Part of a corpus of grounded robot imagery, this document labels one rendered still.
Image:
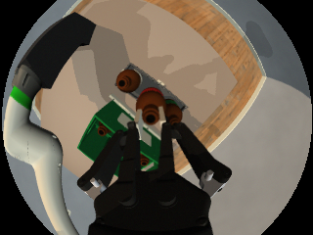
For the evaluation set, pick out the brown bottle with green label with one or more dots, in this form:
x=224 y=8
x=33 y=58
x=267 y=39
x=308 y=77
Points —
x=173 y=112

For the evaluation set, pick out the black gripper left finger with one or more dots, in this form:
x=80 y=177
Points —
x=98 y=178

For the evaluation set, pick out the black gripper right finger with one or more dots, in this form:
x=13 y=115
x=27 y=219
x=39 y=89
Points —
x=213 y=174

